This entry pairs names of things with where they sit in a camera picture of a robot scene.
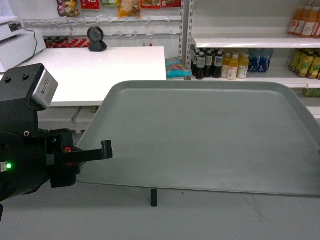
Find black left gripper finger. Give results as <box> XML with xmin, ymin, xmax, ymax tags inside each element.
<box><xmin>56</xmin><ymin>140</ymin><xmax>113</xmax><ymax>164</ymax></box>

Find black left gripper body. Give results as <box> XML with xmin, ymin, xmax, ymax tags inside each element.
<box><xmin>45</xmin><ymin>128</ymin><xmax>80</xmax><ymax>188</ymax></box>

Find grey rectangular serving tray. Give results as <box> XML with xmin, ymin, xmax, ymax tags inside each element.
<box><xmin>77</xmin><ymin>81</ymin><xmax>320</xmax><ymax>197</ymax></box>

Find white checkout counter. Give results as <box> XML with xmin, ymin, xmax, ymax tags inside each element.
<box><xmin>0</xmin><ymin>46</ymin><xmax>168</xmax><ymax>108</ymax></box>

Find red capped soy sauce bottles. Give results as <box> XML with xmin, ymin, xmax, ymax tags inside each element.
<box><xmin>43</xmin><ymin>36</ymin><xmax>92</xmax><ymax>49</ymax></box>

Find black round barcode scanner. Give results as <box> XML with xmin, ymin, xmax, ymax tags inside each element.
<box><xmin>87</xmin><ymin>26</ymin><xmax>108</xmax><ymax>52</ymax></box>

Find white cash register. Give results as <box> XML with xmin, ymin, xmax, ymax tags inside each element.
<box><xmin>0</xmin><ymin>16</ymin><xmax>46</xmax><ymax>73</ymax></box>

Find cyan snack packet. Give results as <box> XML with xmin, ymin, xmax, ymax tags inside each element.
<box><xmin>165</xmin><ymin>56</ymin><xmax>192</xmax><ymax>79</ymax></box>

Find purple snack bag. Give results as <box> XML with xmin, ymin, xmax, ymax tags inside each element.
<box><xmin>56</xmin><ymin>0</ymin><xmax>80</xmax><ymax>18</ymax></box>

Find white peg hook rack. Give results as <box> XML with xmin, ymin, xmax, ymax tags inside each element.
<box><xmin>22</xmin><ymin>15</ymin><xmax>183</xmax><ymax>40</ymax></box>

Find red snack bag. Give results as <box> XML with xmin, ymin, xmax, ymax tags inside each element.
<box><xmin>79</xmin><ymin>0</ymin><xmax>101</xmax><ymax>10</ymax></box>

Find green snack bag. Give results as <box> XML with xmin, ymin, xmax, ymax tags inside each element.
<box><xmin>101</xmin><ymin>0</ymin><xmax>120</xmax><ymax>7</ymax></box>

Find yellow snack bag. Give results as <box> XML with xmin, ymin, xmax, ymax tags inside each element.
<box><xmin>118</xmin><ymin>0</ymin><xmax>142</xmax><ymax>18</ymax></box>

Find dark bottle white label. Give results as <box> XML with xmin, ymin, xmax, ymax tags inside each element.
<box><xmin>195</xmin><ymin>51</ymin><xmax>206</xmax><ymax>80</ymax></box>

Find red hanging snack bags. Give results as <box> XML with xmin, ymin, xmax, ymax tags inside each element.
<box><xmin>141</xmin><ymin>0</ymin><xmax>182</xmax><ymax>10</ymax></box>

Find yellow white drink bottle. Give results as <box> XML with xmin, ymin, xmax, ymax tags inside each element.
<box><xmin>227</xmin><ymin>54</ymin><xmax>239</xmax><ymax>80</ymax></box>

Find white labelled drink bottle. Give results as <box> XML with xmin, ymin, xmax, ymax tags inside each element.
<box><xmin>237</xmin><ymin>53</ymin><xmax>250</xmax><ymax>79</ymax></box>

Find blue drink bottles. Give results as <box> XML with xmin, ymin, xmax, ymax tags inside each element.
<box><xmin>248</xmin><ymin>48</ymin><xmax>274</xmax><ymax>74</ymax></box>

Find white metal shelf unit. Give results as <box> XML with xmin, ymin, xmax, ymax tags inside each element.
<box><xmin>182</xmin><ymin>0</ymin><xmax>320</xmax><ymax>119</ymax></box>

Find green yellow tea bottle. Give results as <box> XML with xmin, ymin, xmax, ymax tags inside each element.
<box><xmin>297</xmin><ymin>50</ymin><xmax>314</xmax><ymax>78</ymax></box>

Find orange juice bottle back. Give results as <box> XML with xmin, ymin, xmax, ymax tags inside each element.
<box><xmin>288</xmin><ymin>6</ymin><xmax>305</xmax><ymax>36</ymax></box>

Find orange juice bottle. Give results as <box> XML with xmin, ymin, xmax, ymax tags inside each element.
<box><xmin>288</xmin><ymin>6</ymin><xmax>305</xmax><ymax>36</ymax></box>
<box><xmin>300</xmin><ymin>7</ymin><xmax>320</xmax><ymax>38</ymax></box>

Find orange juice bottle front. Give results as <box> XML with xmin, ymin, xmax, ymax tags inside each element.
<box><xmin>300</xmin><ymin>7</ymin><xmax>320</xmax><ymax>38</ymax></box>

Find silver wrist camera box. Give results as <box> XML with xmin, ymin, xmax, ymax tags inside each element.
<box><xmin>30</xmin><ymin>69</ymin><xmax>59</xmax><ymax>111</ymax></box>

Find small black stand post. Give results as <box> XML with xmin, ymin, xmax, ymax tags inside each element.
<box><xmin>150</xmin><ymin>189</ymin><xmax>158</xmax><ymax>207</ymax></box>

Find black power cable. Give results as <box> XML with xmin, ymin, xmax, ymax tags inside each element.
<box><xmin>21</xmin><ymin>27</ymin><xmax>39</xmax><ymax>61</ymax></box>

